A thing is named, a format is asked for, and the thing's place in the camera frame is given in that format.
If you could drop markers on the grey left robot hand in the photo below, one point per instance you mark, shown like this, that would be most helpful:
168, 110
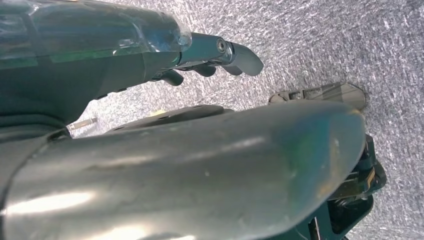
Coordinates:
82, 49

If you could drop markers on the silver metal rod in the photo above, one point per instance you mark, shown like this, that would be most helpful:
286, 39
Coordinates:
82, 123

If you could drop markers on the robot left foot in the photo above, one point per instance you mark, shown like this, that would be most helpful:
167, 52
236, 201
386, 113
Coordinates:
331, 94

